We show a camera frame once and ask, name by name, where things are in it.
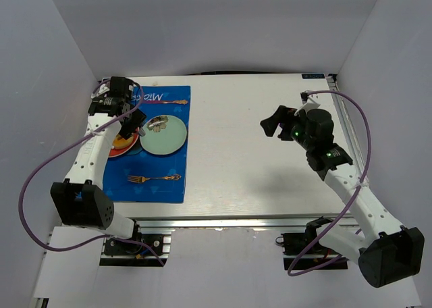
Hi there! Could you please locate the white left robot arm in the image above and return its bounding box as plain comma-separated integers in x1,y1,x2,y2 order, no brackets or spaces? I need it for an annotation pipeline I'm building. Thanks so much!
50,76,146,239

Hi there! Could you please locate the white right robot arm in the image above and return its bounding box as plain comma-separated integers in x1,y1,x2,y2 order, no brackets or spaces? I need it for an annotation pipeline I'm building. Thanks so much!
260,105,425,288

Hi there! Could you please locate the green flowered plate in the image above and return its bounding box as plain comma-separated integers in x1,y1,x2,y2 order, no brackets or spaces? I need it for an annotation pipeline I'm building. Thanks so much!
140,115,188,155

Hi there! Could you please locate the glazed donut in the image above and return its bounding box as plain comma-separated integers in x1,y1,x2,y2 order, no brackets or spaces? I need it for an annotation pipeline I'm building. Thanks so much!
113,134,135,150

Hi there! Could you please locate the red plate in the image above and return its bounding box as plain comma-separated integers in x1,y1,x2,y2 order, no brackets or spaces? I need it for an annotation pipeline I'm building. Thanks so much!
109,132,139,158

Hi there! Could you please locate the golden spoon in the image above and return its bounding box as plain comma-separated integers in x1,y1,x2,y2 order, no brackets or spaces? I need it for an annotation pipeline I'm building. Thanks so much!
161,99,188,105

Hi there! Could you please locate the golden fork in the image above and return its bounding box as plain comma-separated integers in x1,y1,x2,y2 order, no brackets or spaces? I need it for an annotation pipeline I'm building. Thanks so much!
127,174,182,184

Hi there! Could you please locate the blue table label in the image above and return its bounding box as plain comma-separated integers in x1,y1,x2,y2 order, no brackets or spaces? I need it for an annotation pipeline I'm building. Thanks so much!
301,73,325,80

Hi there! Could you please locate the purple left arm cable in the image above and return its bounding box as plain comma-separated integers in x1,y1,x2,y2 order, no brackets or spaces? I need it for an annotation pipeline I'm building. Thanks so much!
18,80,165,267

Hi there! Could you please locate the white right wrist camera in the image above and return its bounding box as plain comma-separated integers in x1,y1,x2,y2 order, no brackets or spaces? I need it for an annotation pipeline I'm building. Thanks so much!
294,91,321,116

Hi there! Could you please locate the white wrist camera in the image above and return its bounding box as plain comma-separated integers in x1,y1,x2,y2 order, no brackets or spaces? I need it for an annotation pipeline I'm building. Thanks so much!
294,91,321,116
90,79,111,99

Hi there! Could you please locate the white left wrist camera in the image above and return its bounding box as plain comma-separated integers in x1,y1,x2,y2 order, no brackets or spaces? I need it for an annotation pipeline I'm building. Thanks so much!
90,79,111,99

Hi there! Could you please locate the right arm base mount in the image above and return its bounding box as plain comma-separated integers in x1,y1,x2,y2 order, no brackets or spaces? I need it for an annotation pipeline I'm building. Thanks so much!
275,217,338,272

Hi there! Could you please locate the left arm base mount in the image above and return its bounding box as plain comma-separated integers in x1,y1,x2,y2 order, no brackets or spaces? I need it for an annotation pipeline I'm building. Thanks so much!
99,224,171,267

